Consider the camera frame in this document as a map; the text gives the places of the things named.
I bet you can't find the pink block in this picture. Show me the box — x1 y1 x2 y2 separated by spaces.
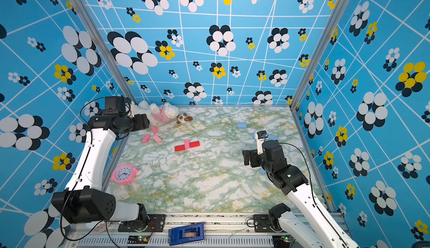
142 134 151 143
151 126 159 135
184 139 191 150
153 135 162 143

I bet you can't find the red block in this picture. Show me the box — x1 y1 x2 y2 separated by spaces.
189 141 200 148
175 145 185 152

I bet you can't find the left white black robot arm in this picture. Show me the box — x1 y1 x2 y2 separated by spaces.
51 114 150 230

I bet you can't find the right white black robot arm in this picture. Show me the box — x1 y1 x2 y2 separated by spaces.
242 139 359 248

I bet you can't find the white pink plush toy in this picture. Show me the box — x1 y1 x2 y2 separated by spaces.
131 101 180 125

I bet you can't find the small brown white plush dog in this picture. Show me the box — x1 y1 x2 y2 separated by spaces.
176 113 193 124

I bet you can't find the pink alarm clock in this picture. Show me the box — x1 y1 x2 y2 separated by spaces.
110 164 138 185

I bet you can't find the right circuit board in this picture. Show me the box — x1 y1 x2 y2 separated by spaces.
277 236 291 244

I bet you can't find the circuit board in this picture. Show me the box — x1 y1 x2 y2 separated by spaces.
277 236 291 244
127 235 151 244

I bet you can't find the blue box device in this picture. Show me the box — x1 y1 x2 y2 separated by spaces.
168 223 204 246

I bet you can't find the left circuit board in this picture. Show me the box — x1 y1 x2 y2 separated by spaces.
127 235 151 244

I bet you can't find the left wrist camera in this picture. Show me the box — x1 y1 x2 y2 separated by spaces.
103 96 132 116

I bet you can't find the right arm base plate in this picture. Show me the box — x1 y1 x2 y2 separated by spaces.
253 214 284 233

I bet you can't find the aluminium front rail frame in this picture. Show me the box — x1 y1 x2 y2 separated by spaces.
63 213 310 248

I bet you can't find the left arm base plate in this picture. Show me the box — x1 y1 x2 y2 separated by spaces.
118 214 166 233

